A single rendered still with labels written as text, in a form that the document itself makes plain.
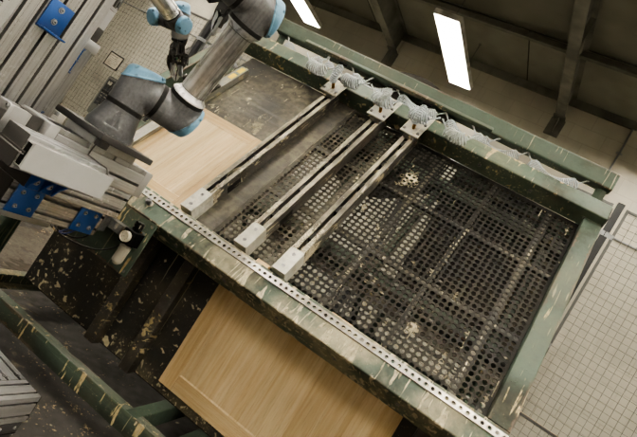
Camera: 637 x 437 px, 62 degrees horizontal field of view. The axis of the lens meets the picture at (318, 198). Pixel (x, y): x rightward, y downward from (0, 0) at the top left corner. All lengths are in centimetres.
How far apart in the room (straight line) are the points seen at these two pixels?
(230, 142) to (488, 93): 545
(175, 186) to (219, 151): 29
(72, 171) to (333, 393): 125
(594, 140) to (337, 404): 577
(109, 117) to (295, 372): 117
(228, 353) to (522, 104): 593
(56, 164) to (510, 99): 663
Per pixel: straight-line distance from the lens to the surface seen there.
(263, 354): 220
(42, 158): 140
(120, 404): 226
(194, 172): 240
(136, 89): 167
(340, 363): 190
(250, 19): 161
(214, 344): 229
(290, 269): 199
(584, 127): 739
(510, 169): 259
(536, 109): 746
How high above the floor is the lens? 112
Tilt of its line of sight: 3 degrees up
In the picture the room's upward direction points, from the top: 32 degrees clockwise
